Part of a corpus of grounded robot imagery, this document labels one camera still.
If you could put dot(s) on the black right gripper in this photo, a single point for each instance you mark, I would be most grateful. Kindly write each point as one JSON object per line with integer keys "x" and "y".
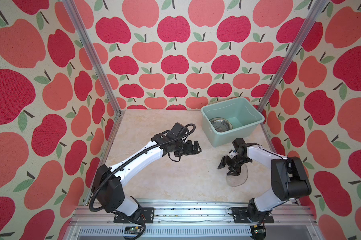
{"x": 234, "y": 172}

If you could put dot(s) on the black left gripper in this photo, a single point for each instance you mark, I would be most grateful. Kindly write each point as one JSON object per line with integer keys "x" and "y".
{"x": 190, "y": 151}

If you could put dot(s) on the clear glass plate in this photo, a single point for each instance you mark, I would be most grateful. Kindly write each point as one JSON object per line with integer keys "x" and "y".
{"x": 235, "y": 181}

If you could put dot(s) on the grey glass plate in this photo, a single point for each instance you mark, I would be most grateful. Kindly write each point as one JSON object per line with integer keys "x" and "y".
{"x": 221, "y": 125}

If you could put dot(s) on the mint green plastic bin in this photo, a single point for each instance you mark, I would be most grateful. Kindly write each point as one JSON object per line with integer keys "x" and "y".
{"x": 243, "y": 116}

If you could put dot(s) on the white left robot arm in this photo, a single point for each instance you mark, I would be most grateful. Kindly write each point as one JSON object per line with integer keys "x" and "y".
{"x": 109, "y": 182}

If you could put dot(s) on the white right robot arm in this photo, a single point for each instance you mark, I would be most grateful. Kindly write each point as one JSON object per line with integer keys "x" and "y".
{"x": 288, "y": 176}

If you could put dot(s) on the green circuit board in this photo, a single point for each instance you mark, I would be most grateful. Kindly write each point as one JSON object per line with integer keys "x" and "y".
{"x": 133, "y": 230}

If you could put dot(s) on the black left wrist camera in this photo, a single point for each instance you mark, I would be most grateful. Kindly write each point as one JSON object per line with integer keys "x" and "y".
{"x": 177, "y": 131}

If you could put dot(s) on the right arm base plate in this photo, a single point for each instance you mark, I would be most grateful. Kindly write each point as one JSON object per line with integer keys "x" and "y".
{"x": 250, "y": 216}

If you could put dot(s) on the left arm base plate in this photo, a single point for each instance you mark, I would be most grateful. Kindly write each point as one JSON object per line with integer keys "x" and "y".
{"x": 142, "y": 215}

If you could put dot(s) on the left aluminium frame post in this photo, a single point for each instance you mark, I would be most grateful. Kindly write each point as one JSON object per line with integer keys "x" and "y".
{"x": 78, "y": 23}

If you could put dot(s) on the aluminium frame post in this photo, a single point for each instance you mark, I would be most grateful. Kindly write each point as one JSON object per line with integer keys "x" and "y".
{"x": 307, "y": 25}
{"x": 78, "y": 23}

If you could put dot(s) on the right aluminium frame post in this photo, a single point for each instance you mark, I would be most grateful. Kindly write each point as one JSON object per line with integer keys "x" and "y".
{"x": 307, "y": 25}

